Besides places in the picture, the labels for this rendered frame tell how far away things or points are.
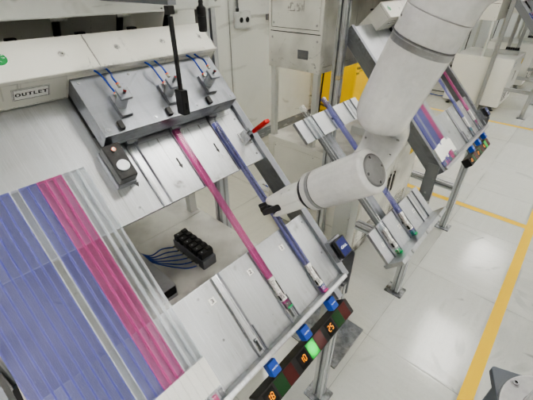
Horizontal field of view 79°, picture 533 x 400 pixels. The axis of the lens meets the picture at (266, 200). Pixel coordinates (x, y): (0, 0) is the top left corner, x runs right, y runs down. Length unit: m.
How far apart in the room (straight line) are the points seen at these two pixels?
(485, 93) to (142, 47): 4.63
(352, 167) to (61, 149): 0.55
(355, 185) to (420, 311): 1.36
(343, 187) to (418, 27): 0.27
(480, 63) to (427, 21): 4.57
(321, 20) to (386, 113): 1.15
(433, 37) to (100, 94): 0.59
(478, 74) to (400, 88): 4.57
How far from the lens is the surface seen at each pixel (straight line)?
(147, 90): 0.78
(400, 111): 0.53
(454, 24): 0.50
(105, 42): 0.81
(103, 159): 0.72
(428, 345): 1.77
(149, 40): 0.85
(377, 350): 1.68
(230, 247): 1.12
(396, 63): 0.51
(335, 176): 0.60
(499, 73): 5.03
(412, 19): 0.50
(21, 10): 0.76
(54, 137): 0.76
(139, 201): 0.72
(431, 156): 1.51
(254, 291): 0.75
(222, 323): 0.71
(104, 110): 0.73
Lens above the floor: 1.36
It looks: 34 degrees down
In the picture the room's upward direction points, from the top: straight up
